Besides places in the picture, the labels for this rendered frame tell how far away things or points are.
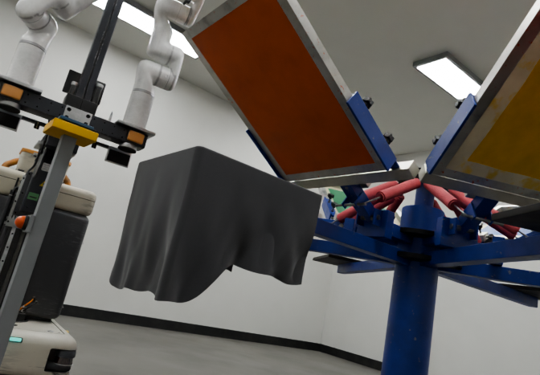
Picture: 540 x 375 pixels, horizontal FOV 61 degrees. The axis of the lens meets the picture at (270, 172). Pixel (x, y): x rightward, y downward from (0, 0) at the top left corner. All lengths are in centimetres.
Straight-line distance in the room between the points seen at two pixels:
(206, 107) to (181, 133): 53
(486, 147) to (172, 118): 462
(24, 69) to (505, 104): 163
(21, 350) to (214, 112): 455
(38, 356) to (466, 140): 175
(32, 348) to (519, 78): 193
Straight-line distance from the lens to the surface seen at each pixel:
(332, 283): 726
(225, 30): 176
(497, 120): 158
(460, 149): 163
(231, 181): 131
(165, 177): 141
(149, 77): 201
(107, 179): 540
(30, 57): 192
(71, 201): 239
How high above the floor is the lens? 59
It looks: 15 degrees up
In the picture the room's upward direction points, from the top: 12 degrees clockwise
